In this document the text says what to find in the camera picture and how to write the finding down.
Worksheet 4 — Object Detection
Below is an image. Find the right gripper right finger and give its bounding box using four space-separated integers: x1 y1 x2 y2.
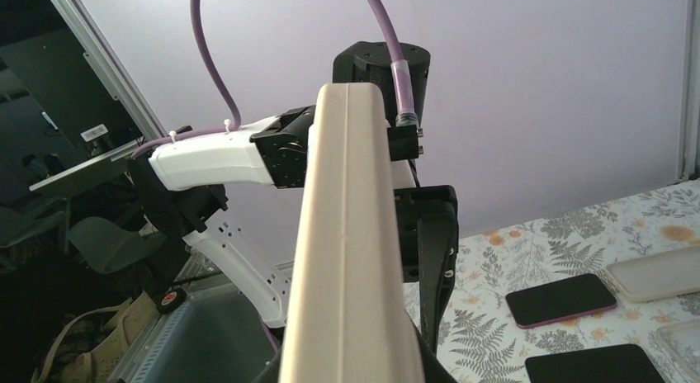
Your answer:
407 315 456 383

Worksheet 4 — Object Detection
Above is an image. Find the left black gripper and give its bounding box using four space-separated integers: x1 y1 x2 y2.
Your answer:
395 185 459 339

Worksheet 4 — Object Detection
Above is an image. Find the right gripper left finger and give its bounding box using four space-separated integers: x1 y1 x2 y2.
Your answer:
252 349 282 383

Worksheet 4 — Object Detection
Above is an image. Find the cased black phone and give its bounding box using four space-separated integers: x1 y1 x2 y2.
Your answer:
279 83 424 382
524 344 665 383

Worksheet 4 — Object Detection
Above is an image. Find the clear phone case with ring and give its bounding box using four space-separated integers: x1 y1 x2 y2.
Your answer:
655 319 699 382

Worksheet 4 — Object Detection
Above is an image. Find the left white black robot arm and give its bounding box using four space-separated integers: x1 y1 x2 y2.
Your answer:
127 41 459 351

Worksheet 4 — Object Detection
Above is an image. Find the floral patterned table mat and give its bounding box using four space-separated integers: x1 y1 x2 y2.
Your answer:
434 181 699 382

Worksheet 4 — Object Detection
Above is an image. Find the aluminium rail frame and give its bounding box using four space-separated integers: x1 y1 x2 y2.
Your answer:
109 254 296 383

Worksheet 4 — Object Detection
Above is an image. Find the right aluminium corner post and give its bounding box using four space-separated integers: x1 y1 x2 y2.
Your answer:
677 0 699 182

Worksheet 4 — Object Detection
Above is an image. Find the aluminium corner post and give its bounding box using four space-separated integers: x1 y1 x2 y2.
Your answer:
677 0 699 182
50 0 165 139

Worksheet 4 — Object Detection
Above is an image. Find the left aluminium corner post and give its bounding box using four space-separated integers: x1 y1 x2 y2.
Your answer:
50 0 165 139

